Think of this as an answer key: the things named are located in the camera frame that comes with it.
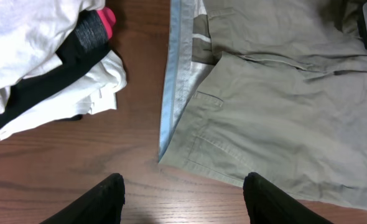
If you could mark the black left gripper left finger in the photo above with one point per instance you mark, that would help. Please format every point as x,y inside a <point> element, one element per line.
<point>102,204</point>

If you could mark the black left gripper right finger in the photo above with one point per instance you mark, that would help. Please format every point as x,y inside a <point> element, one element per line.
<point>267,204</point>

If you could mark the khaki grey shorts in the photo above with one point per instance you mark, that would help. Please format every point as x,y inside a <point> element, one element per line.
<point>276,87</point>

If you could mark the white bottom garment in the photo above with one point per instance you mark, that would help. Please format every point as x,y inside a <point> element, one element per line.
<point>91,94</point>

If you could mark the white garment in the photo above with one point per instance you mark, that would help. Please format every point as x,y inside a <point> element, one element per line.
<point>30,33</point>
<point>91,94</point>

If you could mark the black garment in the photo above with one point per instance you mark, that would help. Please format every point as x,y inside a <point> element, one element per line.
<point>81,50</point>

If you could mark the white top garment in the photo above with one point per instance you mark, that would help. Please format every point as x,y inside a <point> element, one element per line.
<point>30,33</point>

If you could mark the red garment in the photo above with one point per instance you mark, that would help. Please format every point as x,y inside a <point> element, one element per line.
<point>108,20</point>

